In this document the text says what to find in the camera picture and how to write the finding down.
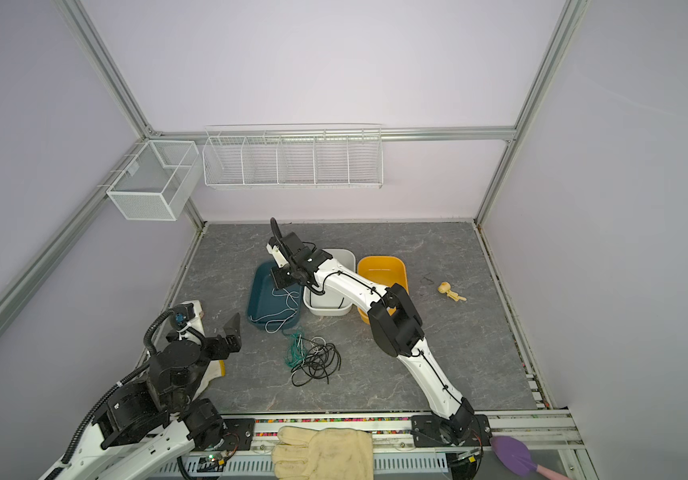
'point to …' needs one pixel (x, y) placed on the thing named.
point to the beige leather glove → (323, 454)
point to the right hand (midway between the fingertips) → (273, 279)
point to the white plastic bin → (330, 303)
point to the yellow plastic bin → (385, 271)
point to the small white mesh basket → (157, 186)
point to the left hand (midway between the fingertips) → (221, 322)
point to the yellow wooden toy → (444, 288)
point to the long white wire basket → (293, 156)
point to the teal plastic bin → (270, 308)
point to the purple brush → (516, 457)
